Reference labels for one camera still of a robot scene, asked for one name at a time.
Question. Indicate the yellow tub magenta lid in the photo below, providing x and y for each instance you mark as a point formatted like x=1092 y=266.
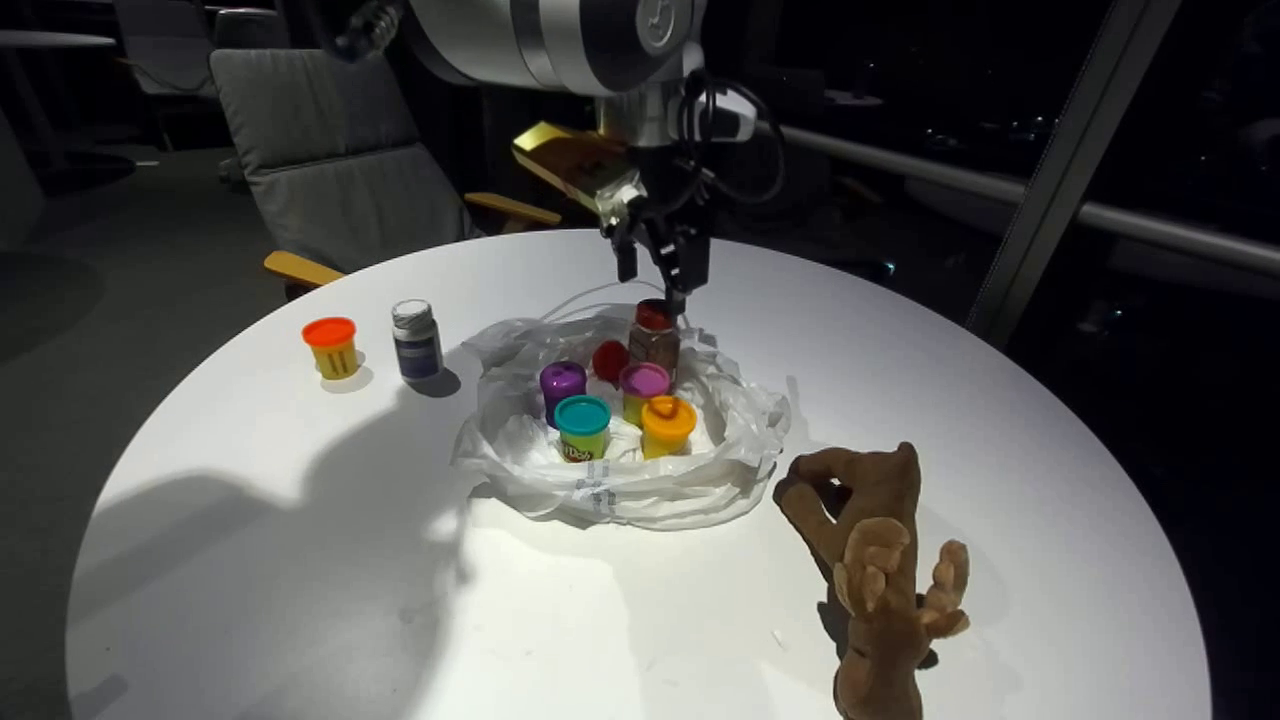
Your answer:
x=649 y=384

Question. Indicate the metal window post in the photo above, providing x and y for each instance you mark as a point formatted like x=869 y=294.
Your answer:
x=1066 y=161

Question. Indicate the brown plush moose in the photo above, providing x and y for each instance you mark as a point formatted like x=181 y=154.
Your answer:
x=872 y=585

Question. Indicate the spice jar orange lid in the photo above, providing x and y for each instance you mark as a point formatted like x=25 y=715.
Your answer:
x=659 y=341

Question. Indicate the white plastic bag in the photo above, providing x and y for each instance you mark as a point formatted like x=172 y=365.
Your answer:
x=721 y=467

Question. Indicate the purple play dough tub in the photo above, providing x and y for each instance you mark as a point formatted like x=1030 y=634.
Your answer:
x=560 y=384

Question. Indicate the grey chair wooden armrests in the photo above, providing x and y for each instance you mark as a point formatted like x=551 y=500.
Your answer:
x=341 y=161

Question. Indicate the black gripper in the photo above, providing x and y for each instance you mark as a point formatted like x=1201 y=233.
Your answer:
x=666 y=193

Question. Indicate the yellow tub orange lid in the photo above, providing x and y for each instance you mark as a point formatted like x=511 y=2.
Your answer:
x=335 y=345

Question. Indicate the grey background chair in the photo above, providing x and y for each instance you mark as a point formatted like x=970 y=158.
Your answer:
x=181 y=45

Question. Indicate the white pill bottle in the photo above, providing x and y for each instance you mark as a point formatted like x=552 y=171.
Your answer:
x=418 y=345

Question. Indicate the teal cup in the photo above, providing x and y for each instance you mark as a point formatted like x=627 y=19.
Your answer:
x=583 y=425

